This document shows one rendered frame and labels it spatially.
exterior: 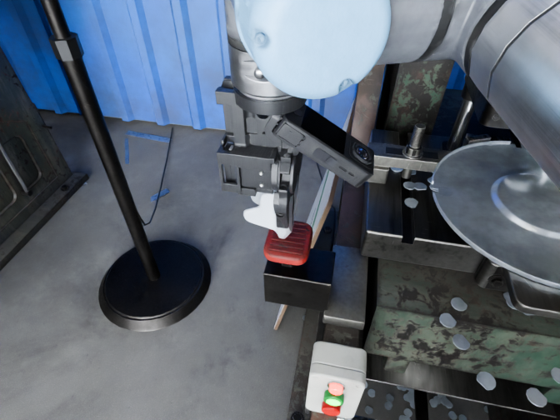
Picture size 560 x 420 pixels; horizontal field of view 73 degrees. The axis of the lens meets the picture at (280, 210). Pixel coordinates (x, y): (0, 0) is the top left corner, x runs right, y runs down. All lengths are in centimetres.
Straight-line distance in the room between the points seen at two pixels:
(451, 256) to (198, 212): 121
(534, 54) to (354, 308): 44
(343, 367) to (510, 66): 43
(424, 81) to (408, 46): 56
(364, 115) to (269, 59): 70
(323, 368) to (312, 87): 41
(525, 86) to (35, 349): 142
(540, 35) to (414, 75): 59
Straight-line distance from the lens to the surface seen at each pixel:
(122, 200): 115
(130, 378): 130
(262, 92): 35
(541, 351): 70
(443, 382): 95
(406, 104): 84
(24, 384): 143
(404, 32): 25
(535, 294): 51
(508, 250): 53
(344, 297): 59
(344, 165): 40
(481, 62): 25
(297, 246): 50
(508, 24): 24
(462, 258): 65
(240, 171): 41
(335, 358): 56
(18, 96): 178
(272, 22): 20
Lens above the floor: 113
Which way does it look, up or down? 44 degrees down
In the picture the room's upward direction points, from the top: straight up
